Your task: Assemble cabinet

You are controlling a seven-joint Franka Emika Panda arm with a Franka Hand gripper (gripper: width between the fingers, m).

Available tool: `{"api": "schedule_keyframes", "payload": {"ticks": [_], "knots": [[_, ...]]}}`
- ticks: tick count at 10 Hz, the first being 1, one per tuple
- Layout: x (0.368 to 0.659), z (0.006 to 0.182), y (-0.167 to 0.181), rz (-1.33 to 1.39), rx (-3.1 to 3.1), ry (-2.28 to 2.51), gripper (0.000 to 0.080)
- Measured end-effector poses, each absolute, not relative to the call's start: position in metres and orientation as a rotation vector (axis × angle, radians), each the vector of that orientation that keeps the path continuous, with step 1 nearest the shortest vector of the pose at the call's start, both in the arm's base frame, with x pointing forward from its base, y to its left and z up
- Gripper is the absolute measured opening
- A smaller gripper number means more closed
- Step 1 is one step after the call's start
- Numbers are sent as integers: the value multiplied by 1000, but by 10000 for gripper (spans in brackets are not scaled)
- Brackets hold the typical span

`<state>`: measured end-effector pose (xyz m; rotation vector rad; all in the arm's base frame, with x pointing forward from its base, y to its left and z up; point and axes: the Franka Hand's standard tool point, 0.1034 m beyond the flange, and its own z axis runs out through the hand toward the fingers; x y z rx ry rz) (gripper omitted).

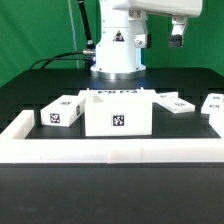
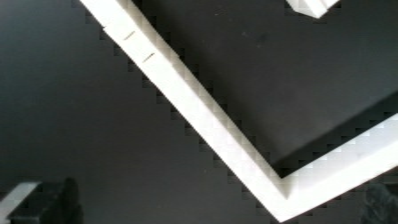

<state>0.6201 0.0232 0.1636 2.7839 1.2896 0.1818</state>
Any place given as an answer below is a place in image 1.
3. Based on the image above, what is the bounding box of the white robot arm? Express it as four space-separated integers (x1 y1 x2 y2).
91 0 203 80

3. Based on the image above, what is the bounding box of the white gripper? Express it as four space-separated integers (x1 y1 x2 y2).
112 0 203 48

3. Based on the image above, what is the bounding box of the white base tag plate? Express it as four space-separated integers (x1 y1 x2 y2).
78 87 157 100

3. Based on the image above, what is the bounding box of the white cabinet door panel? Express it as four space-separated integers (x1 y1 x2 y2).
156 98 195 114

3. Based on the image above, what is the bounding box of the thin white cable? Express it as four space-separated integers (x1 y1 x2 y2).
67 0 80 70

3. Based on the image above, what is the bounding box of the white cabinet body box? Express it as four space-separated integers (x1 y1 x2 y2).
85 94 153 136

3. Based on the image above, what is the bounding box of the white U-shaped obstacle wall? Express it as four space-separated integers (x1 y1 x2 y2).
0 110 224 164

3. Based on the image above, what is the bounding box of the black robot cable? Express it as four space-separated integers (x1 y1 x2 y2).
29 0 98 70

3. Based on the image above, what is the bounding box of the white cabinet top block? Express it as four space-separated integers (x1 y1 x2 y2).
40 95 85 127

